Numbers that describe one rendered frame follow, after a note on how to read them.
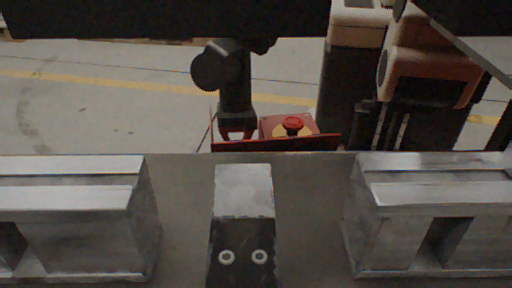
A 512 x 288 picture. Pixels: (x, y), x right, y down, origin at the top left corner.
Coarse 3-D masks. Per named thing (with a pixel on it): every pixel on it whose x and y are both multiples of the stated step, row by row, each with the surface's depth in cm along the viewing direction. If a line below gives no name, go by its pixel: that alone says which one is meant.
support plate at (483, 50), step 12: (432, 24) 46; (480, 36) 41; (492, 36) 41; (504, 36) 41; (468, 48) 39; (480, 48) 38; (492, 48) 38; (504, 48) 38; (480, 60) 37; (492, 60) 36; (504, 60) 36; (492, 72) 35; (504, 72) 34; (504, 84) 34
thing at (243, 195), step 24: (216, 168) 22; (240, 168) 22; (264, 168) 22; (216, 192) 20; (240, 192) 20; (264, 192) 20; (216, 216) 19; (240, 216) 19; (264, 216) 19; (216, 240) 18; (240, 240) 18; (264, 240) 18; (216, 264) 17; (240, 264) 17; (264, 264) 17
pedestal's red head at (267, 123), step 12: (264, 120) 66; (276, 120) 66; (312, 120) 66; (264, 132) 63; (312, 132) 63; (216, 144) 51; (228, 144) 51; (240, 144) 52; (252, 144) 52; (264, 144) 52; (276, 144) 53; (288, 144) 53; (300, 144) 53; (312, 144) 53; (324, 144) 54; (336, 144) 54
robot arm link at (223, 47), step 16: (208, 48) 48; (224, 48) 49; (240, 48) 51; (256, 48) 55; (192, 64) 50; (208, 64) 49; (224, 64) 49; (192, 80) 51; (208, 80) 50; (224, 80) 49
